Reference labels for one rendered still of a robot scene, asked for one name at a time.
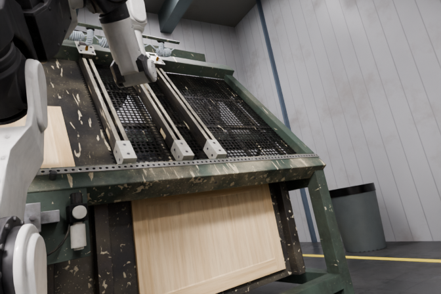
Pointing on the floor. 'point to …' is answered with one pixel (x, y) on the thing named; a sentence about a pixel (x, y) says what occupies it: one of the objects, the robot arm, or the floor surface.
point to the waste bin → (358, 218)
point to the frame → (291, 251)
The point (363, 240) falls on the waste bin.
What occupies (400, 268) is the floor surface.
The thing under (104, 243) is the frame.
